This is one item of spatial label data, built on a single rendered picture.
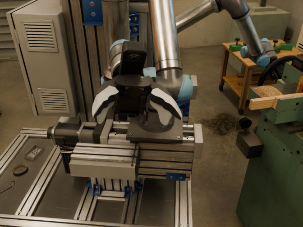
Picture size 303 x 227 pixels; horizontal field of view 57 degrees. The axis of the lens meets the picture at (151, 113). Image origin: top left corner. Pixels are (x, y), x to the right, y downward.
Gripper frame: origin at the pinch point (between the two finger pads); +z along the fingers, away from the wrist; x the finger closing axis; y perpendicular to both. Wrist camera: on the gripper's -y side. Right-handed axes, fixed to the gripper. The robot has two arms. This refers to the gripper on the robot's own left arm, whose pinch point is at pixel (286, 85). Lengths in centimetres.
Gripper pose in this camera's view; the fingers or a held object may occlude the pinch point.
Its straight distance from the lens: 180.3
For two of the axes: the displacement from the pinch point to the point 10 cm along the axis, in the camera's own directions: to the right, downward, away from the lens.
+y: -1.0, 4.6, 8.8
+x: -9.7, 1.4, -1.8
